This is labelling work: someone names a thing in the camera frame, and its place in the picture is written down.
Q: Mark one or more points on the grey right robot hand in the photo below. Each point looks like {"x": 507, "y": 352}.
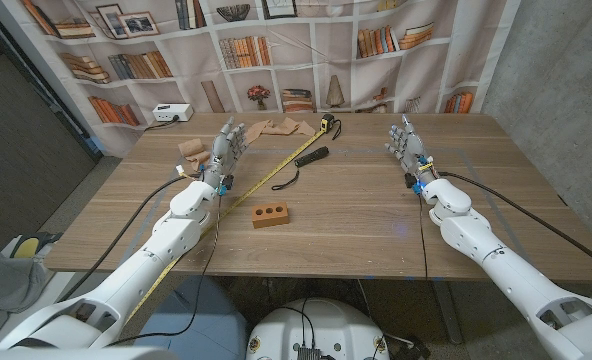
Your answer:
{"x": 412, "y": 147}

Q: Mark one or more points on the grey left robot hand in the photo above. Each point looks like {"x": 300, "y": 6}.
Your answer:
{"x": 223, "y": 150}

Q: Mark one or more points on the beige stocking cloth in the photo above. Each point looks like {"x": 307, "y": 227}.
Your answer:
{"x": 281, "y": 129}

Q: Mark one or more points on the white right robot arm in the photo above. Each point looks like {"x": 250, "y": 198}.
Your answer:
{"x": 501, "y": 260}

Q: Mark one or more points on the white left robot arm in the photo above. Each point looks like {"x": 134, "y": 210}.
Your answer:
{"x": 146, "y": 255}

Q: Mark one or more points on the yellow measuring tape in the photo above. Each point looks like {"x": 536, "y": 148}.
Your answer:
{"x": 276, "y": 170}

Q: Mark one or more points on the orange brick block three holes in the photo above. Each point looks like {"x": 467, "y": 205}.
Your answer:
{"x": 271, "y": 217}

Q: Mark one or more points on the white power box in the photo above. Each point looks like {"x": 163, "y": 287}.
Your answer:
{"x": 172, "y": 112}

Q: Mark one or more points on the printed bookshelf backdrop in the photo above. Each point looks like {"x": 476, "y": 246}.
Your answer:
{"x": 296, "y": 85}

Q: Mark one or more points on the grey table leg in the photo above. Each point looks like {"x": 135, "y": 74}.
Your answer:
{"x": 446, "y": 310}

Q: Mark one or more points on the blue stool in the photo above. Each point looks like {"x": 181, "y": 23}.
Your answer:
{"x": 211, "y": 320}

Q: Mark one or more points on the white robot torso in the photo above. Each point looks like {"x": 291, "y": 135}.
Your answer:
{"x": 321, "y": 325}

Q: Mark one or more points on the yellow and black floor pedal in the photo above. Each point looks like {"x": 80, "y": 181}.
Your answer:
{"x": 28, "y": 246}

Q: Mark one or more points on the person's grey trouser leg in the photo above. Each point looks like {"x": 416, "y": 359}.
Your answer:
{"x": 1, "y": 285}

